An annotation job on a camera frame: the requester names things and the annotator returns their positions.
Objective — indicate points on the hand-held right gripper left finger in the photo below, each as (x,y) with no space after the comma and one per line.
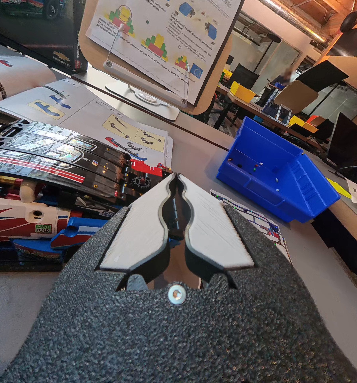
(133,236)

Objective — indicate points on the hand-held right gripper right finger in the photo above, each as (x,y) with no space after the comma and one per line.
(217,233)

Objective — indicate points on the toy brick race car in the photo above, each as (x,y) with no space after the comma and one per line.
(47,179)

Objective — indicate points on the sticker sheet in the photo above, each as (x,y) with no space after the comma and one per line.
(265,221)

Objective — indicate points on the blue plastic bin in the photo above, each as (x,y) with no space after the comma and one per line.
(271,191)

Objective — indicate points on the background wooden workbench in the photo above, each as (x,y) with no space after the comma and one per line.
(256,110)

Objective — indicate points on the yellow notepad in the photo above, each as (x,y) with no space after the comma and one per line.
(340,187)

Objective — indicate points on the white stand base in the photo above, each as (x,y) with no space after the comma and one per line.
(142,98)

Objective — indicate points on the yellow plastic bin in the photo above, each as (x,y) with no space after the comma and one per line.
(242,92)

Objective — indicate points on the open building instruction booklet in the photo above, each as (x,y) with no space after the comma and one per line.
(76,104)

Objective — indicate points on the instruction sheet on stand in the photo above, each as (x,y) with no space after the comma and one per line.
(217,83)

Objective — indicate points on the brown display board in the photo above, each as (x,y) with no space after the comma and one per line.
(298,95)

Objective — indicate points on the black toy set box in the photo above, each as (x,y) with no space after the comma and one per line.
(32,30)

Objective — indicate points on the silver ventilation duct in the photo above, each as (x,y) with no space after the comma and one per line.
(292,18)

